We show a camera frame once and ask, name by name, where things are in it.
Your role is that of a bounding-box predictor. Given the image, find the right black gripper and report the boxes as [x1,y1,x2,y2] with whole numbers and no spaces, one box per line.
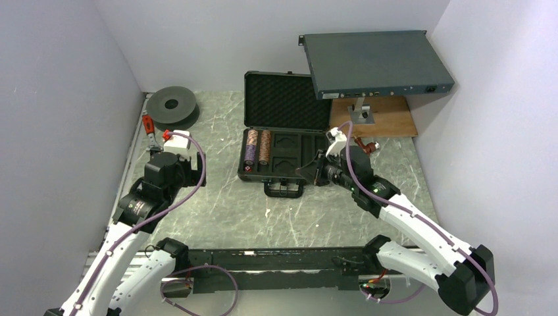
[299,148,357,191]

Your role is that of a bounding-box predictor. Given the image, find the black poker case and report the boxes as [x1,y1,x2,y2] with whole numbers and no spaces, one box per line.
[238,70,332,198]

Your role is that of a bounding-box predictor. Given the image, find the brown poker chip stack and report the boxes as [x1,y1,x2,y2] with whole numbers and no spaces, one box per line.
[261,130,272,149]
[258,147,270,165]

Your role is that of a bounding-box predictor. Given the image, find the purple poker chip stack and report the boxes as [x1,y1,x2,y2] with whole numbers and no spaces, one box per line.
[243,144,257,166]

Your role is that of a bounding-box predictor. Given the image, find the orange poker chip stack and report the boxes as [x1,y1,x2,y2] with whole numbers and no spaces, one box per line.
[246,129,259,146]

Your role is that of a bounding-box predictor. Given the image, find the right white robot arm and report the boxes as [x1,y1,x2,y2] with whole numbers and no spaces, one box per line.
[296,148,499,315]

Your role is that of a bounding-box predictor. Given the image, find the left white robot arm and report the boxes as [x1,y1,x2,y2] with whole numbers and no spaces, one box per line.
[45,152,207,315]

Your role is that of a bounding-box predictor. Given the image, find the brown torch nozzle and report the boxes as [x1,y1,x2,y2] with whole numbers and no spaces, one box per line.
[353,137,380,156]

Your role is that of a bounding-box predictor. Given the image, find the black filament spool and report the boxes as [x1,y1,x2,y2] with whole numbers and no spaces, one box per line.
[145,86,200,131]

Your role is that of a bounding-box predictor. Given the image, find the grey metal stand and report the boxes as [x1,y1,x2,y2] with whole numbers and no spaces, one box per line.
[347,97,375,125]

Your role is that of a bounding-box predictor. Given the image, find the wooden board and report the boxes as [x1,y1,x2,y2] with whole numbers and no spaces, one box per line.
[330,96,418,138]

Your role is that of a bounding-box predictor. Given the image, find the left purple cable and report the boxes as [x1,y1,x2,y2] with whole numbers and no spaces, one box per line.
[69,132,207,316]

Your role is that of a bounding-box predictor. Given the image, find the purple cable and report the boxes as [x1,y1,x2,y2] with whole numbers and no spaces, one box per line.
[69,132,207,316]
[336,121,499,316]

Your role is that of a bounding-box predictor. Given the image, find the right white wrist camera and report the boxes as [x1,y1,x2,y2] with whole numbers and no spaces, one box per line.
[326,127,347,158]

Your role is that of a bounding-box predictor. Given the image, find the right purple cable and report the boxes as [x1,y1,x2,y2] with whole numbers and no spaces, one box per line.
[336,121,499,316]

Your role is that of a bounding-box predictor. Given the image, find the red handled adjustable wrench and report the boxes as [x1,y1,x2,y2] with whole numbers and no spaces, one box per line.
[141,110,163,155]

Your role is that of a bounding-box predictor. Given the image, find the black front rail base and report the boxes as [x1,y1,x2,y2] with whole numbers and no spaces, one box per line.
[163,247,393,299]

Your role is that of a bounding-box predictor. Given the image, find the grey network switch box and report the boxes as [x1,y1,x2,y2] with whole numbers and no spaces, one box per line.
[298,30,455,99]

